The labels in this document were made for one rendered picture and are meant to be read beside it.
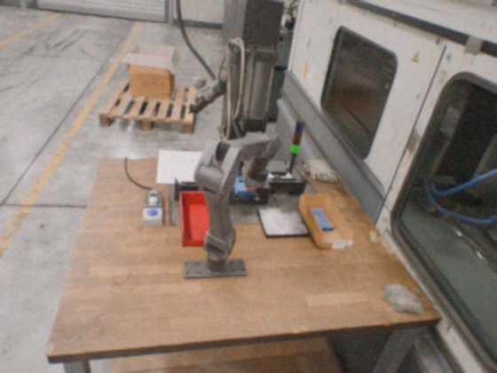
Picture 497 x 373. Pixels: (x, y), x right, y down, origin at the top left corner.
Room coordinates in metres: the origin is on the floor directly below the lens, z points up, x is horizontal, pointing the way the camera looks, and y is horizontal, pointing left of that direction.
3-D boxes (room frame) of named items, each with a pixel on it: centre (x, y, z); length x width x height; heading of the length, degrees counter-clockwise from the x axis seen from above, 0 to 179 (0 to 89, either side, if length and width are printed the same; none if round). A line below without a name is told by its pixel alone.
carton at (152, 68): (4.55, 1.39, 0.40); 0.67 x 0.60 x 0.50; 8
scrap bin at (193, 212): (1.06, 0.17, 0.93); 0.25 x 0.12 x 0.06; 16
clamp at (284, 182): (1.35, -0.14, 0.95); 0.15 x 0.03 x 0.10; 106
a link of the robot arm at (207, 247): (0.86, 0.07, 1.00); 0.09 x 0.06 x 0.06; 66
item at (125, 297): (1.11, 0.02, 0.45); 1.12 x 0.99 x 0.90; 106
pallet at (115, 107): (4.26, 1.30, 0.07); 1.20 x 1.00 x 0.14; 9
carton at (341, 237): (1.16, -0.31, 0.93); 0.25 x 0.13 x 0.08; 16
